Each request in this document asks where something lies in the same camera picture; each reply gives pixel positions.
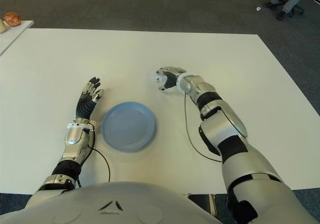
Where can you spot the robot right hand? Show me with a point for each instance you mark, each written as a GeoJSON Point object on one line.
{"type": "Point", "coordinates": [171, 80]}

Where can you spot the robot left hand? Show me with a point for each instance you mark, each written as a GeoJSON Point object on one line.
{"type": "Point", "coordinates": [85, 106]}

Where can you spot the white charger block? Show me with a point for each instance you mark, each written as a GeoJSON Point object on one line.
{"type": "Point", "coordinates": [156, 78]}

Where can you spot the robot left arm silver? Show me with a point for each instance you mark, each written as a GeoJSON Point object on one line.
{"type": "Point", "coordinates": [73, 136]}

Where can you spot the robot right arm silver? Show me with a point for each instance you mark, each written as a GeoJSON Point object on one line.
{"type": "Point", "coordinates": [235, 123]}

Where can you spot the blue round plate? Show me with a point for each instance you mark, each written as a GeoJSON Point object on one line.
{"type": "Point", "coordinates": [128, 126]}

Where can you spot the white side table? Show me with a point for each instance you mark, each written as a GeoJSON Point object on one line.
{"type": "Point", "coordinates": [12, 36]}

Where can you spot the grey robot torso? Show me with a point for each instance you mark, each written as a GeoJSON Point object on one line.
{"type": "Point", "coordinates": [112, 206]}

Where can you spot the seated person grey trousers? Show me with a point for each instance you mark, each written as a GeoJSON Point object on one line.
{"type": "Point", "coordinates": [290, 1]}

